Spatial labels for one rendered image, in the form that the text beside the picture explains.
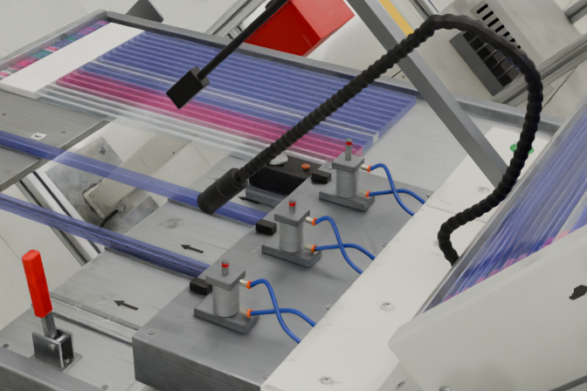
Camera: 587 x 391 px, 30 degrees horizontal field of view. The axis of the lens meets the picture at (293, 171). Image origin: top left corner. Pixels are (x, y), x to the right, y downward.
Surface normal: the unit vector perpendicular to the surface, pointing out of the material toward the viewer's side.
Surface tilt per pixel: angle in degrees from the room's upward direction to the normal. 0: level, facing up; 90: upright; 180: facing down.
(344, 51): 0
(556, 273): 90
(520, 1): 0
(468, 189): 43
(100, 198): 90
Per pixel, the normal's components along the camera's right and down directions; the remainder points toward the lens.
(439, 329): -0.49, 0.43
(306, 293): 0.01, -0.87
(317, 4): 0.61, -0.46
